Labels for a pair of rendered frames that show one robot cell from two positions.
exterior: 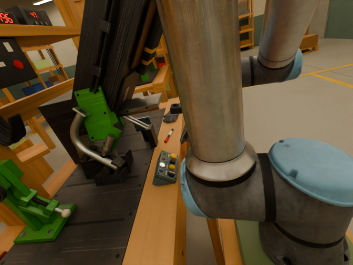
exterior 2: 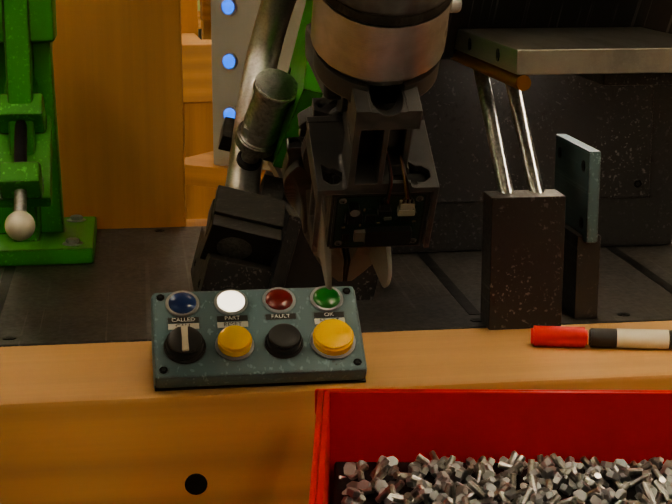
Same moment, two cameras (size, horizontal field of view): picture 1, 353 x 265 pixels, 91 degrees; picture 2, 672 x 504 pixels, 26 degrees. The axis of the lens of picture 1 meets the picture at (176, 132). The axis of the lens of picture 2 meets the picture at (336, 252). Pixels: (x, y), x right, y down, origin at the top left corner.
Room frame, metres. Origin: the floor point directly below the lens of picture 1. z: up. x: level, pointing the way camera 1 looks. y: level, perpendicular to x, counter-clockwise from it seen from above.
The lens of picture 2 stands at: (0.30, -0.90, 1.22)
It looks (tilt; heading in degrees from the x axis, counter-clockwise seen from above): 13 degrees down; 72
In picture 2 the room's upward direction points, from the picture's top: straight up
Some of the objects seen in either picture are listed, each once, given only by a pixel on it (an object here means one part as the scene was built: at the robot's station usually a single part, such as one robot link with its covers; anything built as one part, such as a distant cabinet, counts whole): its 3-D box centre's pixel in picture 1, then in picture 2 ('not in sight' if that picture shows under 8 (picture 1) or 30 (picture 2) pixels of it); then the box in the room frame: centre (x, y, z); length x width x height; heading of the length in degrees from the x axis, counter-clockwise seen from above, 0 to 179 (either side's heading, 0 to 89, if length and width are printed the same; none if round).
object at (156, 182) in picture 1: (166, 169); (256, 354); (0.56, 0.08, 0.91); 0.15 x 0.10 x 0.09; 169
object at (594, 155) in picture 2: (144, 129); (574, 225); (0.86, 0.16, 0.97); 0.10 x 0.02 x 0.14; 79
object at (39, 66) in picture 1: (34, 81); not in sight; (5.72, 3.66, 1.14); 2.45 x 0.55 x 2.28; 171
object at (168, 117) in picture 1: (170, 115); not in sight; (1.10, 0.00, 0.91); 0.20 x 0.11 x 0.03; 158
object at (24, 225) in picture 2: (60, 211); (20, 206); (0.44, 0.45, 0.96); 0.06 x 0.03 x 0.06; 79
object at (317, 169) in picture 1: (303, 184); not in sight; (0.19, -0.18, 1.11); 0.13 x 0.12 x 0.14; 69
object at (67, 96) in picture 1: (89, 121); (509, 68); (0.94, 0.45, 1.07); 0.30 x 0.18 x 0.34; 169
